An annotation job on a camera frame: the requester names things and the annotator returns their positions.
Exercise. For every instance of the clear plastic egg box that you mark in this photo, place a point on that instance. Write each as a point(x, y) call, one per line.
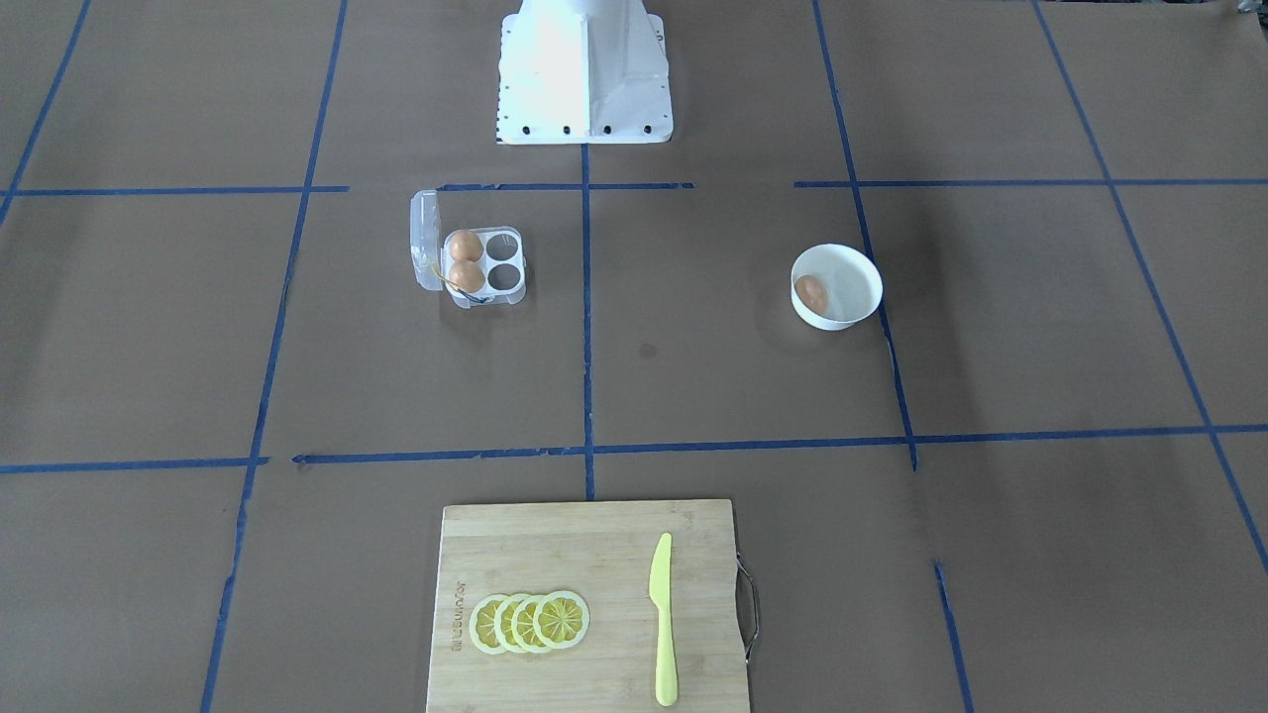
point(503, 262)

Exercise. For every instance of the brown egg from bowl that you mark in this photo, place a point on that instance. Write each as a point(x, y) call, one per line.
point(812, 294)

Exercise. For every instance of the brown egg in box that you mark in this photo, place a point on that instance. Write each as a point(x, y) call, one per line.
point(466, 275)
point(465, 244)

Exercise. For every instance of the bamboo cutting board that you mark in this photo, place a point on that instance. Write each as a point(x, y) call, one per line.
point(621, 606)

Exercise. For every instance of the yellow plastic knife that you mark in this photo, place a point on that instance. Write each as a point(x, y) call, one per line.
point(666, 679)

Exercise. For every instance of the white round bowl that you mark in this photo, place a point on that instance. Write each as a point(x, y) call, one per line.
point(854, 285)

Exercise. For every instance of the lemon slice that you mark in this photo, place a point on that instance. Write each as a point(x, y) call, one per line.
point(484, 625)
point(504, 623)
point(523, 627)
point(562, 619)

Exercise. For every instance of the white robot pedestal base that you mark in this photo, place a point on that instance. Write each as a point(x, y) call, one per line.
point(583, 73)

